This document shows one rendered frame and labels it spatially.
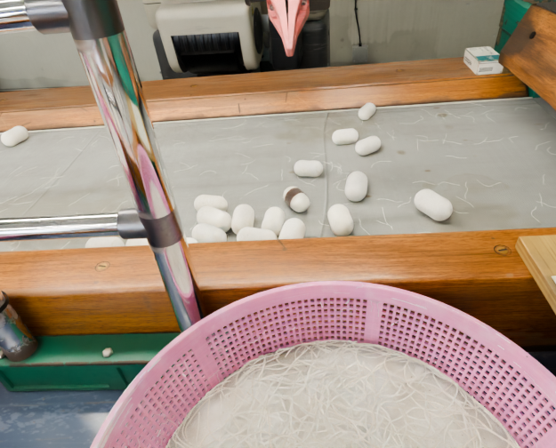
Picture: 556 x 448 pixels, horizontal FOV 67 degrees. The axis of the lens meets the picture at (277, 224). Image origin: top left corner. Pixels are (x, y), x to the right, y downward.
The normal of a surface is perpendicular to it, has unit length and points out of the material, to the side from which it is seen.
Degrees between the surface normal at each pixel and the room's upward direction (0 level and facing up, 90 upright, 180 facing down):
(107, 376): 90
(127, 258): 0
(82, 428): 0
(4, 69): 89
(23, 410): 0
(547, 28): 67
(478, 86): 45
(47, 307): 90
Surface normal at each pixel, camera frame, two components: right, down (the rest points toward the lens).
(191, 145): -0.09, -0.78
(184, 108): -0.08, -0.11
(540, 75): -0.95, -0.25
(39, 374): -0.04, 0.62
